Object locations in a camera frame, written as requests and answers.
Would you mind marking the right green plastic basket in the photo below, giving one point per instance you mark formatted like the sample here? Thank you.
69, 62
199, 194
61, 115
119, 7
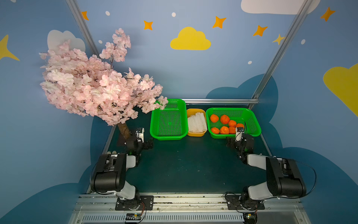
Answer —
240, 115

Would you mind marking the small circuit board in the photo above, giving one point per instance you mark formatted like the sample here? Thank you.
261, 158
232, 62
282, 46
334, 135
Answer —
250, 218
133, 218

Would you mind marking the left small circuit board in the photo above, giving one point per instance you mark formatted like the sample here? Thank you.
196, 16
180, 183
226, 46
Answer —
133, 218

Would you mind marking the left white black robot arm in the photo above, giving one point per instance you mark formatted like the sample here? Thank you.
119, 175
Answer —
109, 177

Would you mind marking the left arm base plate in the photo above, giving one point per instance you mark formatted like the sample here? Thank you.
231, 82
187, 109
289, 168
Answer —
141, 203

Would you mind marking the yellow plastic tub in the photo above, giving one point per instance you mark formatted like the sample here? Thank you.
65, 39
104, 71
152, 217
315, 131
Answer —
192, 112

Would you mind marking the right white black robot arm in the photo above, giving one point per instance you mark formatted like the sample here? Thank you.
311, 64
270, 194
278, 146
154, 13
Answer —
283, 177

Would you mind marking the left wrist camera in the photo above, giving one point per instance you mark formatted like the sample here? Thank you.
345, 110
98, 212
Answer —
139, 133

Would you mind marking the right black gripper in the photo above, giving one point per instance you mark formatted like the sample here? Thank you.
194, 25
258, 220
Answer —
233, 142

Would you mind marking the left green plastic basket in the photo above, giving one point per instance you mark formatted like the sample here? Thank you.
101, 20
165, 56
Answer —
170, 123

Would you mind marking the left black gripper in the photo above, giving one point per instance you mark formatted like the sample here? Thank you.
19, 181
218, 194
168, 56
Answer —
145, 143

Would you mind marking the peeled bare orange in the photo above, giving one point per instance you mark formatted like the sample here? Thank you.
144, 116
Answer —
224, 119

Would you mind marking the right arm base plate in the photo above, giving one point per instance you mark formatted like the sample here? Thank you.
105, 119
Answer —
232, 202

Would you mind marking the aluminium mounting rail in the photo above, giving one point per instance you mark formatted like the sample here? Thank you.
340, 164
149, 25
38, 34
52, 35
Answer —
186, 208

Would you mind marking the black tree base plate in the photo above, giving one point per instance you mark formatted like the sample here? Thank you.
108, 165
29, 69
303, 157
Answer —
122, 139

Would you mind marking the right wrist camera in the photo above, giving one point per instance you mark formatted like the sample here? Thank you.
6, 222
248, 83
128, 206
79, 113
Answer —
239, 133

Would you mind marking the right small circuit board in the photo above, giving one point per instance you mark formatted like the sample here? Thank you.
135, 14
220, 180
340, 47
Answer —
250, 218

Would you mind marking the pink artificial blossom tree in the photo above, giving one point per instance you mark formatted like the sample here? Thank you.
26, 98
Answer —
89, 86

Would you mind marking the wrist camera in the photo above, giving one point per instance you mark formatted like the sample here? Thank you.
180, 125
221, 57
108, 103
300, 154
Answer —
139, 133
239, 133

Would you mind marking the green plastic basket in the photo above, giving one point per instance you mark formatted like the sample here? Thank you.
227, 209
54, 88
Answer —
240, 115
170, 123

